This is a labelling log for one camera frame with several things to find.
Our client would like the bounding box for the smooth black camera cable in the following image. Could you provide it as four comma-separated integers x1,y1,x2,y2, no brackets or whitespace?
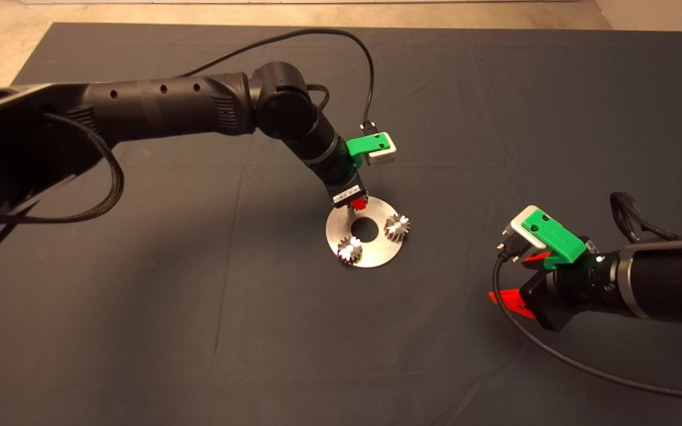
181,28,377,132
492,254,682,404

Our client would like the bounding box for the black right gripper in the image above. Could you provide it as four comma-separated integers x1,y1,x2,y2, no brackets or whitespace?
489,253,574,332

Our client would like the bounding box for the thin braided left wrist cable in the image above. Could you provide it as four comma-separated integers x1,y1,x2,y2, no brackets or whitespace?
305,83,332,111

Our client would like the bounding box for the green right camera mount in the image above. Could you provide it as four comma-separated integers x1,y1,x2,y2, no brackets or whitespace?
522,212,589,271

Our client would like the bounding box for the round metal carrier plate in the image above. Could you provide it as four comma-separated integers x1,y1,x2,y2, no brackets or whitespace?
326,198,406,269

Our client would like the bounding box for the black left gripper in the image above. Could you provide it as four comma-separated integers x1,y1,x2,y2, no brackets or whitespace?
324,173,369,211

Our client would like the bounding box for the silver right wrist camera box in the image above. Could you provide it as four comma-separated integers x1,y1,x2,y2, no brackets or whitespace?
497,205,546,262

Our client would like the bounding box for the smooth black right camera cable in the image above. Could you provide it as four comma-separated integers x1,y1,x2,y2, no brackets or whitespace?
492,254,682,404

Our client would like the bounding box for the dark grey table cloth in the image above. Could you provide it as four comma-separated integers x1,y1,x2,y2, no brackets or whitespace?
0,22,682,426

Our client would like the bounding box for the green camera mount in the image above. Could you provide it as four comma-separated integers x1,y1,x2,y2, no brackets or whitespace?
346,133,392,170
522,212,589,271

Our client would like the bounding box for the small steel planetary gear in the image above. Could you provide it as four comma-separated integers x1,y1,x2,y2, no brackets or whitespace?
337,237,364,266
384,214,411,242

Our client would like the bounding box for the smooth black left camera cable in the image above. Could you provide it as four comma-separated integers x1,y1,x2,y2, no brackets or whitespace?
181,28,377,132

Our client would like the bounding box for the braided right wrist cable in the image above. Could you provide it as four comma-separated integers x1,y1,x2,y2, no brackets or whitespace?
609,192,680,243

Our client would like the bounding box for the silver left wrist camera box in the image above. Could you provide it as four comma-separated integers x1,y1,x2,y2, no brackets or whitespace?
368,139,398,167

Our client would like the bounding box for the thick braided left arm cable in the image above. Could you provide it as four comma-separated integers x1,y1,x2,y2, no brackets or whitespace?
0,112,126,224

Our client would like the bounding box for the green left camera mount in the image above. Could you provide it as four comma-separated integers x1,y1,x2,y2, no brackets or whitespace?
346,133,392,170

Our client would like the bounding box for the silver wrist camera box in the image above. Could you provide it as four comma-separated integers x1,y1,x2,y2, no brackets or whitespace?
368,139,398,167
497,205,546,262

